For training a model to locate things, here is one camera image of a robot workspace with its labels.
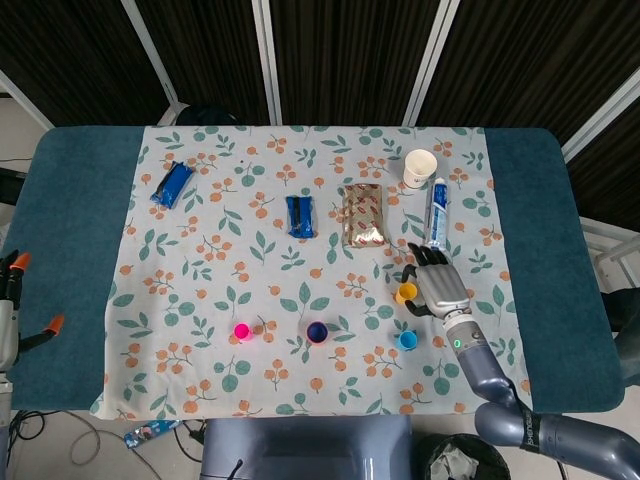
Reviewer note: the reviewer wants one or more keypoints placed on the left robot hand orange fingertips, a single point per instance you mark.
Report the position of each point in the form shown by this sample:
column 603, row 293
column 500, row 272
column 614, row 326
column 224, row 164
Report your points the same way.
column 6, row 330

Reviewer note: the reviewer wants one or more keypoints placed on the pink plastic cup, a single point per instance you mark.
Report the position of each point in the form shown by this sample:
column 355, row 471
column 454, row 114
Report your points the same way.
column 242, row 331

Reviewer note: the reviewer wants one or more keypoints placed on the dark bag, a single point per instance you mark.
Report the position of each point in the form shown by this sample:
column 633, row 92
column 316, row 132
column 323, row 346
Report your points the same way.
column 207, row 116

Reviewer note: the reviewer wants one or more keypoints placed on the blue-grey robot torso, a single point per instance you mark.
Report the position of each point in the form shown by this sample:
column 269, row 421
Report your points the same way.
column 310, row 445

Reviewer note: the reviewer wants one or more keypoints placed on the black device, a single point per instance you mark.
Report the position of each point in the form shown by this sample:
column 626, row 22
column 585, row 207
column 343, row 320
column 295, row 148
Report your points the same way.
column 10, row 187

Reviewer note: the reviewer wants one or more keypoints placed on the light blue plastic cup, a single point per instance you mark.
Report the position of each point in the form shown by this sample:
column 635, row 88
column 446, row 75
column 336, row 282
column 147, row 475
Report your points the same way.
column 407, row 340

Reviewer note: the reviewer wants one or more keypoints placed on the colourful wrapper on floor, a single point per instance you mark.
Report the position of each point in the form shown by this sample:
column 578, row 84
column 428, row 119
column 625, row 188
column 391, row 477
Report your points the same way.
column 150, row 433

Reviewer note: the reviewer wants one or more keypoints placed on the dark folding screen white frame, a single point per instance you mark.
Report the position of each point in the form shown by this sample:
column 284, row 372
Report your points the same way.
column 350, row 50

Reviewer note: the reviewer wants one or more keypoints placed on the orange plastic cup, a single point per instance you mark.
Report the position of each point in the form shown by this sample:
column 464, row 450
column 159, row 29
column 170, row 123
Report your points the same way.
column 317, row 343

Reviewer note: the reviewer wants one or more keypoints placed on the floral print tablecloth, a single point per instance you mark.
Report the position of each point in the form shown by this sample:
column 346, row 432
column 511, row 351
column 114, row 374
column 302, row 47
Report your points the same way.
column 175, row 250

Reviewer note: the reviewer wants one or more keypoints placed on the yellow plastic cup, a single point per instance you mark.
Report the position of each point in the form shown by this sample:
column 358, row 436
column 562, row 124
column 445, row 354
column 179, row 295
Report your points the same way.
column 405, row 294

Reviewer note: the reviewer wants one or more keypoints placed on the short blue snack packet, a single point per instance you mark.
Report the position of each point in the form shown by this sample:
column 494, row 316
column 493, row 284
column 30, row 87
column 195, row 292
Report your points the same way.
column 301, row 217

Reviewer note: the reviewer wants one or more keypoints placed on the black trash bin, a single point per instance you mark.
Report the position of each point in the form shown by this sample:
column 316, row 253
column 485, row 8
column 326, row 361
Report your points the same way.
column 465, row 460

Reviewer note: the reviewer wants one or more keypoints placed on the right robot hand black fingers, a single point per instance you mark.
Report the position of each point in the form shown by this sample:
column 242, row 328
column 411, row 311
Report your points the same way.
column 442, row 290

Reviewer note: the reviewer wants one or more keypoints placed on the gold foil snack package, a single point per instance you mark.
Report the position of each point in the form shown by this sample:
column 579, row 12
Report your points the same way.
column 364, row 215

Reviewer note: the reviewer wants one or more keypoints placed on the long blue snack packet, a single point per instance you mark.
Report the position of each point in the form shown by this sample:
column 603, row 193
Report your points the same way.
column 172, row 185

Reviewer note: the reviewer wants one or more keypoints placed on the teal table cover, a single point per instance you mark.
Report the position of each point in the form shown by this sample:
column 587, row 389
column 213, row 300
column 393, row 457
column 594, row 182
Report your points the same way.
column 70, row 225

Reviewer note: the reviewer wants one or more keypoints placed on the white metal frame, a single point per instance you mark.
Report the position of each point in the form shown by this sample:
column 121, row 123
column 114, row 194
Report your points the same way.
column 615, row 250

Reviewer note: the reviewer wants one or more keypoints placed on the white paper cup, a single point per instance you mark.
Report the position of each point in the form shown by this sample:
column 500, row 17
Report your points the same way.
column 420, row 167

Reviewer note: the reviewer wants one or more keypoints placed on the white blue toothpaste tube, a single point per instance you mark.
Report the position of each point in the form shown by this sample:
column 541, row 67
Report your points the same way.
column 437, row 215

